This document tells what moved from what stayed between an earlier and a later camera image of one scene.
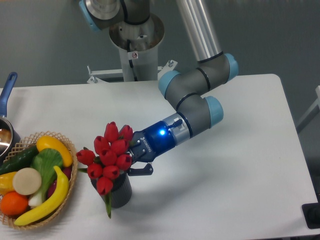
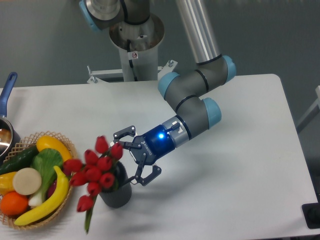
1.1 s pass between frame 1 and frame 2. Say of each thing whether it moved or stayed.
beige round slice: stayed
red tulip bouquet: moved
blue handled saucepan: stayed
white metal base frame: stayed
